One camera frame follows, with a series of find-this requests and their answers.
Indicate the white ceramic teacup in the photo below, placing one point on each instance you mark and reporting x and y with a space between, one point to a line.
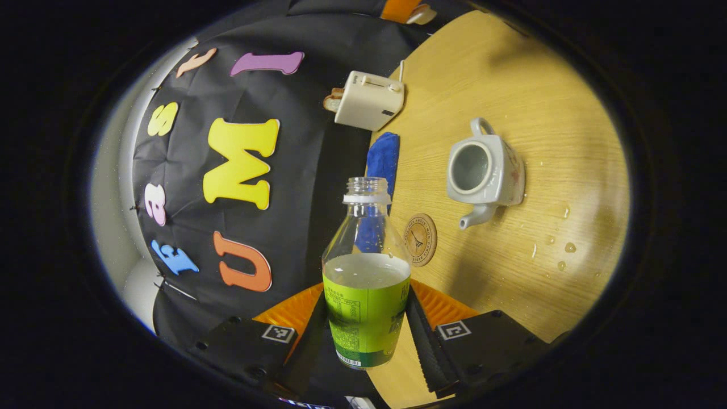
500 170

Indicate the black backdrop cloth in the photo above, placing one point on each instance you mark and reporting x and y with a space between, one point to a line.
295 170

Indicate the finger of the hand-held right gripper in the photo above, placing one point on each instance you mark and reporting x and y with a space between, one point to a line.
397 8

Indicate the blue towel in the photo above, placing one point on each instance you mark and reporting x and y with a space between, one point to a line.
383 159

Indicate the round wooden coaster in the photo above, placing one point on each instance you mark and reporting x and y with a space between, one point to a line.
421 240

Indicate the white toaster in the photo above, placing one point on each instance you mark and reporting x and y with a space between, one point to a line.
369 102

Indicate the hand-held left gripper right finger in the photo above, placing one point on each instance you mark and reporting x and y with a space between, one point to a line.
431 352

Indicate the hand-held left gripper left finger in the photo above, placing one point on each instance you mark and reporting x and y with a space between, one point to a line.
306 352

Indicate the clear water bottle green label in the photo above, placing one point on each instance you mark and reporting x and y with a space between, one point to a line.
363 318

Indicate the bread slice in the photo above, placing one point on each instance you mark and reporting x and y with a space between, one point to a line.
333 100

